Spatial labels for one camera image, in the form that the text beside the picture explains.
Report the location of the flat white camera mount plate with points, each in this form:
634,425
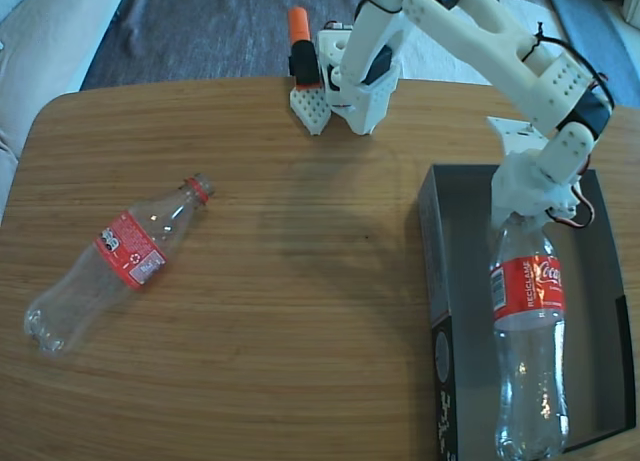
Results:
517,133

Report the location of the dark grey rug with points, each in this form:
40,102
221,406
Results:
200,31

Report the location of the white upholstered furniture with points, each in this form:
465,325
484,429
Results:
631,8

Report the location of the clear bottle with red label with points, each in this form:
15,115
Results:
530,291
131,253

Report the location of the blue fabric strip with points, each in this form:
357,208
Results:
620,46

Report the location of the orange and black clamp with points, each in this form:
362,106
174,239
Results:
299,23

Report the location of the white cloth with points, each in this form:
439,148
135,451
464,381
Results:
450,66

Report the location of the grey cardboard box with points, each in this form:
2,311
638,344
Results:
465,281

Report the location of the white sofa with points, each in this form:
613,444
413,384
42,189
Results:
40,56

